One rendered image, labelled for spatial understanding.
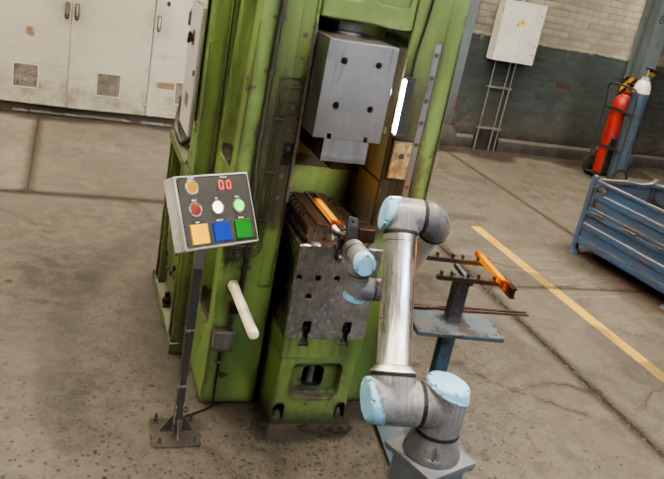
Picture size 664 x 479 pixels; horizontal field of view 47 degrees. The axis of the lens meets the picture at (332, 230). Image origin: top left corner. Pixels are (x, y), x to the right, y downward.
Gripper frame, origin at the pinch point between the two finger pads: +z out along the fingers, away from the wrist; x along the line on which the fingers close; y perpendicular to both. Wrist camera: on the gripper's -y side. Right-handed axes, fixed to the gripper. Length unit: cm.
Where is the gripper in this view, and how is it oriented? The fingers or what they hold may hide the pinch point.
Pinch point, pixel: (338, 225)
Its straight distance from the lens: 326.6
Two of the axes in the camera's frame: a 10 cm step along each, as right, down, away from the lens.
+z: -2.9, -3.7, 8.8
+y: -1.8, 9.3, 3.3
